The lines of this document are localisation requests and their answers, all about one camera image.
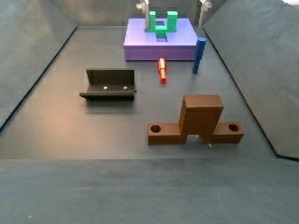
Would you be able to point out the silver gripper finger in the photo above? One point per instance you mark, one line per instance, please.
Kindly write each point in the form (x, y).
(204, 7)
(143, 6)

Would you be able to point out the brown T-shaped block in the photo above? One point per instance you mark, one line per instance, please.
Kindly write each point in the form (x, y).
(199, 120)

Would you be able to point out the purple base board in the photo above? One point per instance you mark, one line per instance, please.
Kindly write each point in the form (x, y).
(141, 45)

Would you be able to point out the blue cylindrical peg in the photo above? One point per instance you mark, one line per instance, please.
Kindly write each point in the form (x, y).
(200, 45)

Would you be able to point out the red cylindrical peg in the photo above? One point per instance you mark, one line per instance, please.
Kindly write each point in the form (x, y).
(161, 70)

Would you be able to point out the black angle bracket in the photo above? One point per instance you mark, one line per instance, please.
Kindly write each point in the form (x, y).
(109, 84)

